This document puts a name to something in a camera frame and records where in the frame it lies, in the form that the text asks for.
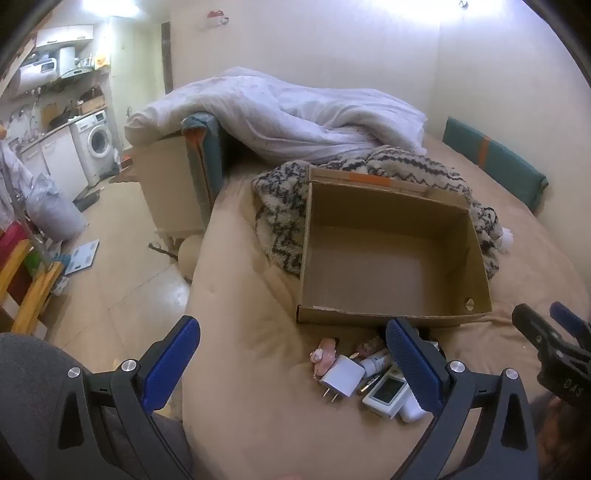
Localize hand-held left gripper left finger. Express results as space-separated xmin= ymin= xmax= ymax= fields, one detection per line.
xmin=55 ymin=315 xmax=201 ymax=480

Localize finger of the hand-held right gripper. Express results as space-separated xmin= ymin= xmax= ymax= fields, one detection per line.
xmin=549 ymin=301 xmax=591 ymax=354
xmin=512 ymin=303 xmax=562 ymax=361

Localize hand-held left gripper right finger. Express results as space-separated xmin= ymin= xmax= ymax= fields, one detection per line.
xmin=385 ymin=316 xmax=541 ymax=480

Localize white bottle blue label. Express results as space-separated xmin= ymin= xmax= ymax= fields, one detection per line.
xmin=360 ymin=349 xmax=392 ymax=383

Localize white remote control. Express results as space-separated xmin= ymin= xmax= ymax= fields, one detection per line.
xmin=361 ymin=375 xmax=411 ymax=420

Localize white earbuds case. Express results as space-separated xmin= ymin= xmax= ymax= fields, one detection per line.
xmin=399 ymin=394 xmax=426 ymax=424

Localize white charger plug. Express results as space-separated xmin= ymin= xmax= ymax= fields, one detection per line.
xmin=320 ymin=354 xmax=366 ymax=404

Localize pink hair clip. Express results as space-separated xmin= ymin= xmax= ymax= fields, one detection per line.
xmin=309 ymin=337 xmax=342 ymax=379

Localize cardboard box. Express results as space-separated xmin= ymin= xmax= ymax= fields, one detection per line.
xmin=295 ymin=166 xmax=493 ymax=329

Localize person's right hand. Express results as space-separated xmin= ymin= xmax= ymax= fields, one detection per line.
xmin=536 ymin=399 xmax=591 ymax=476

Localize beige round ball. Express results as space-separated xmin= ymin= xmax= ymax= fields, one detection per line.
xmin=178 ymin=235 xmax=205 ymax=278

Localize bathroom scale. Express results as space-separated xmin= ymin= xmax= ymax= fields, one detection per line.
xmin=61 ymin=239 xmax=100 ymax=277

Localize yellow wooden chair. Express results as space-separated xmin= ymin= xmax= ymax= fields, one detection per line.
xmin=0 ymin=240 xmax=64 ymax=335

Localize teal padded board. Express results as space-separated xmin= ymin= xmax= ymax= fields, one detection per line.
xmin=442 ymin=116 xmax=550 ymax=216
xmin=181 ymin=112 xmax=228 ymax=219

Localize beige bedside cabinet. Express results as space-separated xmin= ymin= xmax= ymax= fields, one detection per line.
xmin=131 ymin=134 xmax=218 ymax=243

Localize black floor mat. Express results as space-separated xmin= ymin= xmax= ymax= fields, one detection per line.
xmin=73 ymin=189 xmax=101 ymax=212

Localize fluffy black-and-white patterned blanket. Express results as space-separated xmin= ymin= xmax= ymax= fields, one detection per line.
xmin=252 ymin=145 xmax=514 ymax=280

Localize grey plastic bag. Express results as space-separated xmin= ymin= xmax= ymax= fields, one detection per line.
xmin=24 ymin=173 xmax=88 ymax=244

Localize red cloth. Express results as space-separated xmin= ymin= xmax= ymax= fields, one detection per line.
xmin=0 ymin=222 xmax=29 ymax=301

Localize white washing machine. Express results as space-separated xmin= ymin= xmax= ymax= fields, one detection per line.
xmin=68 ymin=111 xmax=116 ymax=186

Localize white kitchen base cabinets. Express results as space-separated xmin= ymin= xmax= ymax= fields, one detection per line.
xmin=17 ymin=124 xmax=89 ymax=205

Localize white hanging cloth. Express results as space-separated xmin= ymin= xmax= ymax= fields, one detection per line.
xmin=0 ymin=138 xmax=34 ymax=197

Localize white duvet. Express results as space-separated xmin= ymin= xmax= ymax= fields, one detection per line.
xmin=124 ymin=67 xmax=429 ymax=163

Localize dark door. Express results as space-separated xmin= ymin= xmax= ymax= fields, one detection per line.
xmin=161 ymin=21 xmax=174 ymax=91

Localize white water heater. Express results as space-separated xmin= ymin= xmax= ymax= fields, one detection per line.
xmin=8 ymin=46 xmax=77 ymax=96

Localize white wall cabinet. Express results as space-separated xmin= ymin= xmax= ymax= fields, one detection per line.
xmin=34 ymin=25 xmax=95 ymax=49

